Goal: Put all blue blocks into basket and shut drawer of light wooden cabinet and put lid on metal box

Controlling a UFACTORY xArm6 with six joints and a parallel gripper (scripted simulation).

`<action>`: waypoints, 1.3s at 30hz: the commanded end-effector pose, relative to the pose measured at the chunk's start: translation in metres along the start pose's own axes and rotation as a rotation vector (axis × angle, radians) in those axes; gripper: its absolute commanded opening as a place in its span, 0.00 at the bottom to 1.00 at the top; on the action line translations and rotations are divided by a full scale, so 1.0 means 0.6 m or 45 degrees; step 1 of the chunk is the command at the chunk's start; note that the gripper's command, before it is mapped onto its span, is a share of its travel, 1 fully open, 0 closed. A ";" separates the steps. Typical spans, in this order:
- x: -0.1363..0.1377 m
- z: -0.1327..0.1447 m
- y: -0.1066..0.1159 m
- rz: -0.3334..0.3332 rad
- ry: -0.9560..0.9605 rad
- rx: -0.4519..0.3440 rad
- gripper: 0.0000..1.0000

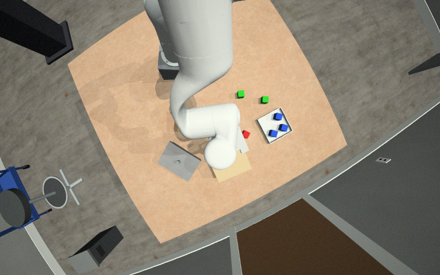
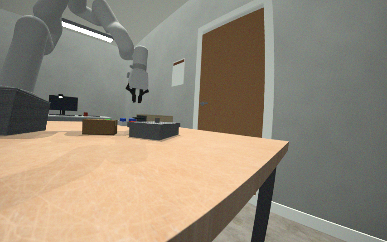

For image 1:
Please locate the green block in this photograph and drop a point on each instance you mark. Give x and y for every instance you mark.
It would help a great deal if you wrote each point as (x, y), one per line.
(240, 94)
(264, 99)

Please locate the blue block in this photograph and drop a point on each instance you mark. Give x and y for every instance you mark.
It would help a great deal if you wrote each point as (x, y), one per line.
(277, 116)
(273, 133)
(283, 127)

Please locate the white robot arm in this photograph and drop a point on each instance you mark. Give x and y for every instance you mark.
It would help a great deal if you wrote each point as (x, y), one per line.
(196, 36)

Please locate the red block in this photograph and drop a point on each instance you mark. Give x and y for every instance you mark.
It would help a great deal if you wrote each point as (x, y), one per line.
(246, 134)

